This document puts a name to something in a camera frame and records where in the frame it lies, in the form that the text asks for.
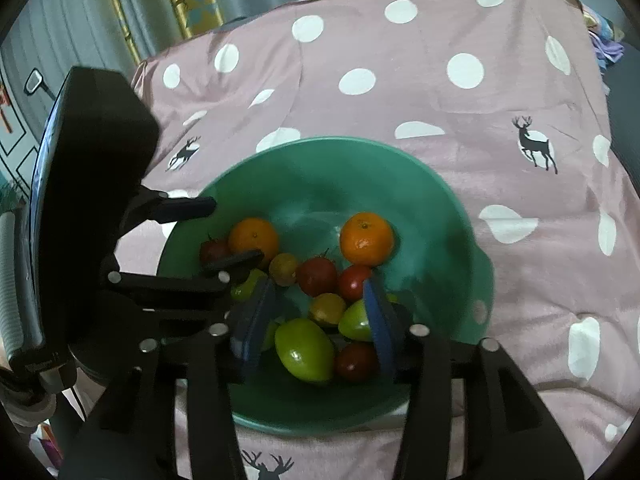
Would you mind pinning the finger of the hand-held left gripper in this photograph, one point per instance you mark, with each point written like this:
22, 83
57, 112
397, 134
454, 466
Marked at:
185, 207
235, 260

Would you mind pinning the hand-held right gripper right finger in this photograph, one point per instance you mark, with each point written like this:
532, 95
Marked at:
377, 320

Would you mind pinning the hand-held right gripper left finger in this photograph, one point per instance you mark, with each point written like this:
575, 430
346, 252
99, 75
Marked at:
255, 320

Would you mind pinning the small red tomato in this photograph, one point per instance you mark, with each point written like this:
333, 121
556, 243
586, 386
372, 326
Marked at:
214, 252

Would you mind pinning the orange mandarin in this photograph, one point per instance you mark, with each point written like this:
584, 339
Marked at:
366, 238
253, 237

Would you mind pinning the yellow green tomato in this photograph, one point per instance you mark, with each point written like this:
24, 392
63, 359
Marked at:
248, 287

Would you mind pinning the large green tomato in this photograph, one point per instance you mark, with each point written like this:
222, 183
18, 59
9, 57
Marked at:
304, 350

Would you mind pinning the dark red tomato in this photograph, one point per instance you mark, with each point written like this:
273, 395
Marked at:
316, 276

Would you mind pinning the green plastic basin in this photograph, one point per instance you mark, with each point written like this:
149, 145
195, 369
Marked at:
310, 185

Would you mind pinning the white ribbed object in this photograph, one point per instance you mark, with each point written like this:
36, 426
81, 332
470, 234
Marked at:
12, 280

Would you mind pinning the yellow patterned curtain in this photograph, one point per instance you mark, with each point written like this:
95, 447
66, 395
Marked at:
197, 5

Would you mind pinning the pink polka dot blanket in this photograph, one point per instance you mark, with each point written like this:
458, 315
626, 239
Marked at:
400, 110

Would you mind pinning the grey fabric chair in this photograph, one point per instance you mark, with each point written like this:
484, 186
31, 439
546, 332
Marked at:
625, 125

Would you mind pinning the pastel crumpled cloth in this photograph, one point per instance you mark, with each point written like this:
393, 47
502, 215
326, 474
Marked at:
607, 47

